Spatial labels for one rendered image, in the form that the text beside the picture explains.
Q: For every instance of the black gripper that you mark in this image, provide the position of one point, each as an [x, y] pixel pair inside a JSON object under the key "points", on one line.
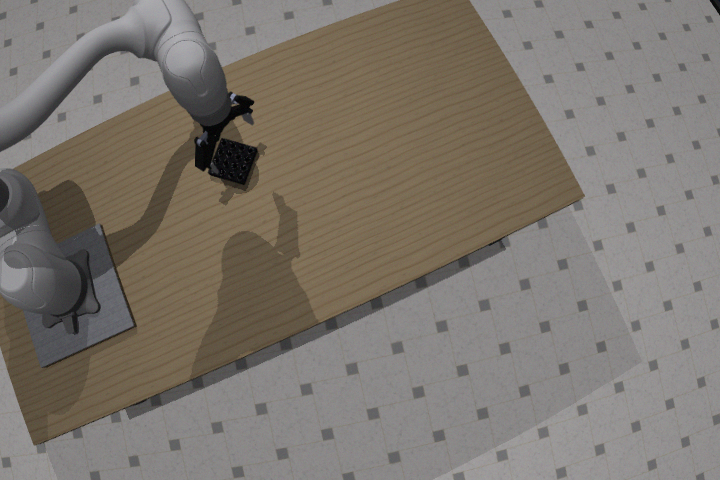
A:
{"points": [[204, 150]]}

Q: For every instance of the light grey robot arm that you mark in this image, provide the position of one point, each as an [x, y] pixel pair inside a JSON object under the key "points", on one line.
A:
{"points": [[36, 276]]}

